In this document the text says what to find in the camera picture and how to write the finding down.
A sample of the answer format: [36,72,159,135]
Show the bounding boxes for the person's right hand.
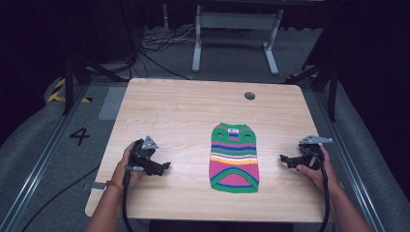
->
[295,144,341,193]

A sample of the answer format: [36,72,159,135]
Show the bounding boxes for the yellow black hazard tape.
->
[46,77,93,104]

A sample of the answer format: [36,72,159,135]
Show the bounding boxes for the person's left hand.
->
[110,140,147,191]

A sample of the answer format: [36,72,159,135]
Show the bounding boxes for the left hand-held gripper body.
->
[128,134,164,177]

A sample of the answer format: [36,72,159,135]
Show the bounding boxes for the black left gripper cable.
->
[121,164,145,232]

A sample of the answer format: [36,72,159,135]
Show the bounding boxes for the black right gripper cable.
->
[306,147,331,232]

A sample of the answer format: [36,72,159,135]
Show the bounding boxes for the black floor cable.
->
[20,164,102,232]

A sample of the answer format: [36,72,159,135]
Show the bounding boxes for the grey metal floor rail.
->
[0,84,90,232]
[312,86,387,232]

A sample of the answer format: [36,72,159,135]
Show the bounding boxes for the black metal stand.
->
[61,3,131,117]
[285,61,340,124]

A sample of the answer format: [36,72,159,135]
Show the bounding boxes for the grey metal desk frame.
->
[191,4,285,77]

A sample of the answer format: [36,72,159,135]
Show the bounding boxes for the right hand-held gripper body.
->
[297,134,334,171]

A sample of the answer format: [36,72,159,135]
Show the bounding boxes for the striped knitted pet sweater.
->
[208,122,261,194]

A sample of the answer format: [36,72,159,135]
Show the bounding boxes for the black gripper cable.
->
[306,147,331,232]
[121,164,145,232]

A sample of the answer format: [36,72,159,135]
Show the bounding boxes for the bundle of floor cables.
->
[139,24,198,53]

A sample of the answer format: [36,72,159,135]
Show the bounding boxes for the orange bracelet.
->
[105,179,124,195]

